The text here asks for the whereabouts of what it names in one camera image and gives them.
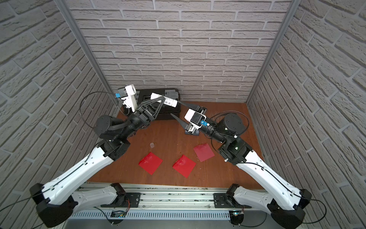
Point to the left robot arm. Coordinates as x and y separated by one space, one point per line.
58 199

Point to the middle red envelope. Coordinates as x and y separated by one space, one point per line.
184 166

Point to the aluminium rail frame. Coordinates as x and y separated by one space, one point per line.
179 203

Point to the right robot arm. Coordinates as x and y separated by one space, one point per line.
283 202

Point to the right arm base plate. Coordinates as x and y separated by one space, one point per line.
223 200

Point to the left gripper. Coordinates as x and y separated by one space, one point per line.
140 115

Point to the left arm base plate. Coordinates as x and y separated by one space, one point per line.
122 201

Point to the right dark red envelope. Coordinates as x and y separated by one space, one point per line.
203 152

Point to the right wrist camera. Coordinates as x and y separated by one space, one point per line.
195 118

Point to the black plastic toolbox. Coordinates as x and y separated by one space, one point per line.
166 110

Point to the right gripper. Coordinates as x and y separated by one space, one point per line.
186 127

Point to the white glue stick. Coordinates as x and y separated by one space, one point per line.
167 101

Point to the left red envelope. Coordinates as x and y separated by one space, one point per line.
150 163

